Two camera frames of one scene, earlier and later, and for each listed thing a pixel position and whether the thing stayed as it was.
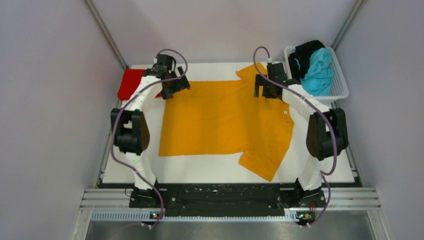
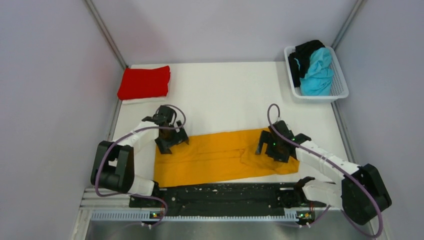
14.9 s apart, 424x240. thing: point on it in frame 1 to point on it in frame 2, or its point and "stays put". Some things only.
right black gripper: [260, 81] to [267, 137]
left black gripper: [181, 84] to [179, 136]
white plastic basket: [339, 90] stays put
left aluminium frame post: [108, 34] stays put
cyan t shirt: [318, 80] stays put
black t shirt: [299, 59] stays put
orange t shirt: [224, 118] to [216, 155]
